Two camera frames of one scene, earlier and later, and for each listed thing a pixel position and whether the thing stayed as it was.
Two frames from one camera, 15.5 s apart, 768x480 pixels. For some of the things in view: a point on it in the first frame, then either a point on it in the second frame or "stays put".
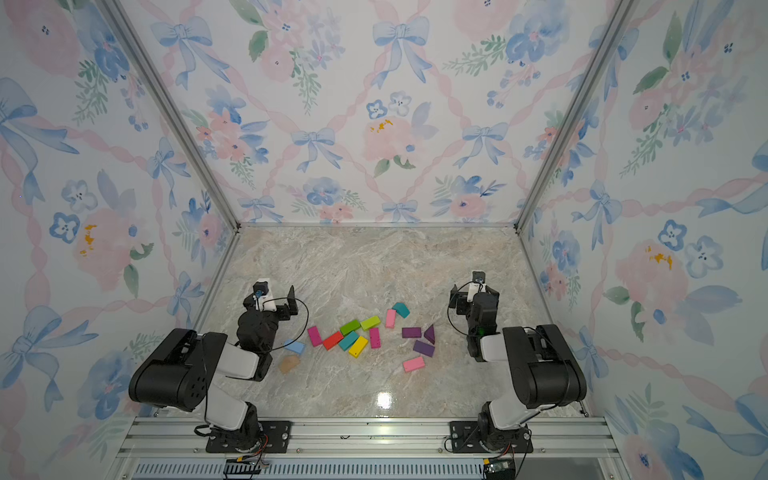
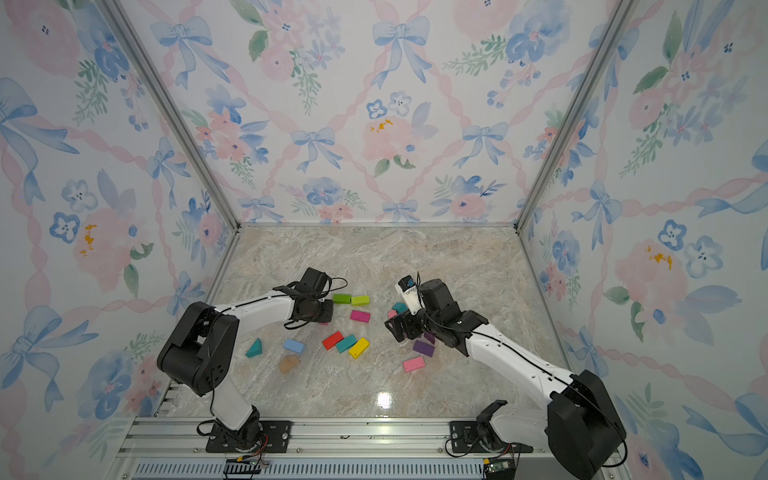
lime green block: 369,323 to 360,300
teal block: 401,309 stays put
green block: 350,327 to 342,298
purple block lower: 424,348 stays put
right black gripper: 462,299 to 397,327
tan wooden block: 288,363 stays put
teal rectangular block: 347,341 stays put
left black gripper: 285,313 to 328,313
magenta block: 314,335 to 360,316
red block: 332,340 stays put
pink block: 413,364 stays put
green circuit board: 499,469 stays put
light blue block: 296,347 stays put
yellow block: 358,347 stays put
